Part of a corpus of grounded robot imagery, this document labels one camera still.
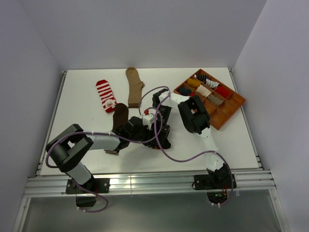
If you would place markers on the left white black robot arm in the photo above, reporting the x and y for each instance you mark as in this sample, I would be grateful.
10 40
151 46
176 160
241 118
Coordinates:
66 151

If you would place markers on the orange compartment organizer tray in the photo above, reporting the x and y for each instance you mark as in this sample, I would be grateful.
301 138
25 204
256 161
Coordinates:
222 113

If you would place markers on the aluminium frame rail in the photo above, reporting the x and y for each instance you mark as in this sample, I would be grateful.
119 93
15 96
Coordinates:
155 183

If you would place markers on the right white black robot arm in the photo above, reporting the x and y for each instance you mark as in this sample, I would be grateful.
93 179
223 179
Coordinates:
196 120

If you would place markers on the dark teal rolled sock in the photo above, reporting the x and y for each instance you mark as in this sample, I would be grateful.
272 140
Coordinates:
184 91

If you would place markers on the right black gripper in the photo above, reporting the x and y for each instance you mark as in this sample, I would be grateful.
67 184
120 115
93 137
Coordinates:
164 135

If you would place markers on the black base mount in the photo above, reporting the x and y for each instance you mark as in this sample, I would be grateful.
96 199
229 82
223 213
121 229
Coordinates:
95 187
216 185

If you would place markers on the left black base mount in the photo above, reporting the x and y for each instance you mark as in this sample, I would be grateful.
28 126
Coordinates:
95 187

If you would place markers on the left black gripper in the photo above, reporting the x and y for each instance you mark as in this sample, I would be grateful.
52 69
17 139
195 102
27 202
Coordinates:
150 134

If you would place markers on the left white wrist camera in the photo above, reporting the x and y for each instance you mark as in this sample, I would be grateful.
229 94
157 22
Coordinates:
148 119

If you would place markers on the cream rolled sock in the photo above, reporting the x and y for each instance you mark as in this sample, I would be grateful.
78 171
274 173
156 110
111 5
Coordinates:
202 90

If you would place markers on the mustard yellow rolled sock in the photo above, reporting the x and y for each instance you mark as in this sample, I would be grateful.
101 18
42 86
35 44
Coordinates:
193 83

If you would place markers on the red white striped santa sock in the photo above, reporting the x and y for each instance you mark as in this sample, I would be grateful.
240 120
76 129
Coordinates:
106 96

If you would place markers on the tan beige sock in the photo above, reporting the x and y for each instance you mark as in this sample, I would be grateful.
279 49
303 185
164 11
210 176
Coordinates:
135 87

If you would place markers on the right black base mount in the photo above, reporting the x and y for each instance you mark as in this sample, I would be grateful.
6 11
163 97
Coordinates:
216 185

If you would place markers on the grey rolled sock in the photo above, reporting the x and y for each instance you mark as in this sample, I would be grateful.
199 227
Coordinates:
214 100

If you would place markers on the brown striped cuff sock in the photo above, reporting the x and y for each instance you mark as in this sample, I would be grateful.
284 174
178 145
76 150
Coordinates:
120 118

